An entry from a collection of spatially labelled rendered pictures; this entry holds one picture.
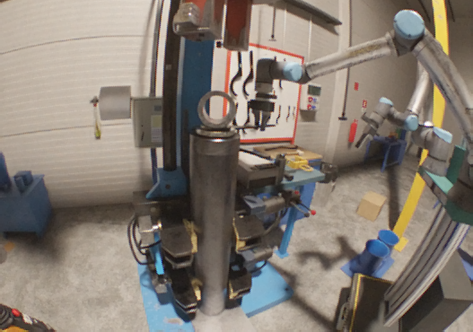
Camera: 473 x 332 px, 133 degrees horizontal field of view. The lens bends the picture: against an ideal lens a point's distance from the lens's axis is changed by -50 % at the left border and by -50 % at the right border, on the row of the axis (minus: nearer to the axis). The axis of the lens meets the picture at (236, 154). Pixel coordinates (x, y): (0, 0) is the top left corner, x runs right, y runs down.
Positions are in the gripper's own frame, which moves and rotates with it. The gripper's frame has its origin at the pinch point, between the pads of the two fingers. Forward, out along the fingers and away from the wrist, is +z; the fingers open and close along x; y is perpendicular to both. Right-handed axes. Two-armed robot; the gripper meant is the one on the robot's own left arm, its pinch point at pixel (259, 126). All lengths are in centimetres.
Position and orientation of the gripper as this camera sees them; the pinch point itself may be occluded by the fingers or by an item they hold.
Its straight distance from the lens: 103.6
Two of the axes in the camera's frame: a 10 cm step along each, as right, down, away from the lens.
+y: -7.7, 1.4, -6.2
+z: -0.8, 9.5, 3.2
